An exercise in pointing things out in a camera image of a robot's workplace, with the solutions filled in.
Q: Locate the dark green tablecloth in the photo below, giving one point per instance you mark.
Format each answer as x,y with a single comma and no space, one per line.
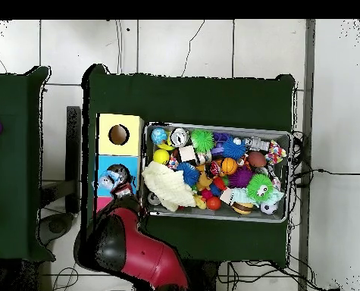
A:
197,100

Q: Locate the yellow ball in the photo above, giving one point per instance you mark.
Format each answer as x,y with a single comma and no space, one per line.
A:
161,156

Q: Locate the blue spiky ball with eye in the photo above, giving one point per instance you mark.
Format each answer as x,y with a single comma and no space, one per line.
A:
233,148

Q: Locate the cream waffle cloth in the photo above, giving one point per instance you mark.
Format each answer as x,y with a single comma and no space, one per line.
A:
167,185

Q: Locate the black panel on stand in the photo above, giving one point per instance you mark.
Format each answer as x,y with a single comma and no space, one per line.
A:
73,145

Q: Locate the blue globe ball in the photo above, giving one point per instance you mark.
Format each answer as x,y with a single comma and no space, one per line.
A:
159,135

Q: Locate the green spiky ball with eyes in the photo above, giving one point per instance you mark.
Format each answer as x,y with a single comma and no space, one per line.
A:
258,186

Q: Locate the brown football toy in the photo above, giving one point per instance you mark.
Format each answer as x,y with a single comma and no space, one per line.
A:
257,159

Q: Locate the side table under green cloth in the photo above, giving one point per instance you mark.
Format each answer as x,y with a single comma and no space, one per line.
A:
10,182

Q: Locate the crushed clear plastic bottle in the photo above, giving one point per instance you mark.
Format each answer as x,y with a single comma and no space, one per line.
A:
109,179

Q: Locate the orange basketball toy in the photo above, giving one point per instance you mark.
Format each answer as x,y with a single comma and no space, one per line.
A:
229,166

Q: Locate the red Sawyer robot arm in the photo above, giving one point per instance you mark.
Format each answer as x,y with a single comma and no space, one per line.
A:
149,260

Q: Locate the purple spiky ball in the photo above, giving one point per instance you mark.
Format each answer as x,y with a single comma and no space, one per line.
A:
240,177

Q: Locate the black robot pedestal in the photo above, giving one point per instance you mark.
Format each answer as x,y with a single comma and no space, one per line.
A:
204,275

